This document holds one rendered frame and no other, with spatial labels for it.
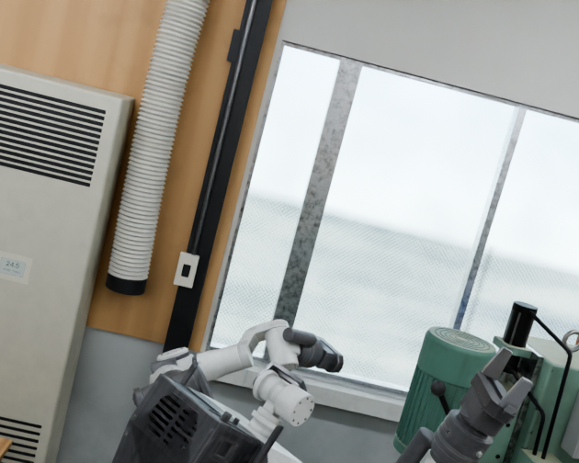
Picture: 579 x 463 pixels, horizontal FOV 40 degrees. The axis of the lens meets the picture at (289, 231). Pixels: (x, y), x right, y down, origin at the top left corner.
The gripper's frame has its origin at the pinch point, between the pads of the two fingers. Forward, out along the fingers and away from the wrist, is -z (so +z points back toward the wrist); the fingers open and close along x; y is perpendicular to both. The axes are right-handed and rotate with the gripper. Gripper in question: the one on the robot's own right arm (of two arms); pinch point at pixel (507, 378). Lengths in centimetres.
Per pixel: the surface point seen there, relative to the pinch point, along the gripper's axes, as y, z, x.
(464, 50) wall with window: 21, -47, 192
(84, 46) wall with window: -107, 24, 194
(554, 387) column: 38, 11, 43
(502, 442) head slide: 36, 30, 44
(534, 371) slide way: 34, 11, 46
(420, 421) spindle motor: 15, 34, 44
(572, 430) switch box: 47, 17, 39
